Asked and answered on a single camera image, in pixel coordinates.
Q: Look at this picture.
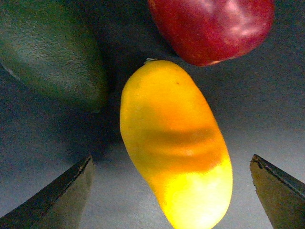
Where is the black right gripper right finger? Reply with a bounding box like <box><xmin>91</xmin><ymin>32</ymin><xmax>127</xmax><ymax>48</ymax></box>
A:
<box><xmin>250</xmin><ymin>154</ymin><xmax>305</xmax><ymax>229</ymax></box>

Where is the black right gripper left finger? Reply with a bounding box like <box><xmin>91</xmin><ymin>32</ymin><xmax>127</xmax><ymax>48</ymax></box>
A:
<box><xmin>0</xmin><ymin>156</ymin><xmax>93</xmax><ymax>229</ymax></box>

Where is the yellow mango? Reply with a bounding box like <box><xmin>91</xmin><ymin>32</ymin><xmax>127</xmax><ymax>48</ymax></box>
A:
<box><xmin>120</xmin><ymin>59</ymin><xmax>233</xmax><ymax>229</ymax></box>

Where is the red mango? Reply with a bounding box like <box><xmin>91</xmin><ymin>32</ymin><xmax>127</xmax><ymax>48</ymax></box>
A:
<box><xmin>148</xmin><ymin>0</ymin><xmax>275</xmax><ymax>66</ymax></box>

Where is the green avocado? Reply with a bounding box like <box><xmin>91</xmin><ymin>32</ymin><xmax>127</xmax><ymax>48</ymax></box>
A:
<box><xmin>0</xmin><ymin>0</ymin><xmax>108</xmax><ymax>112</ymax></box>

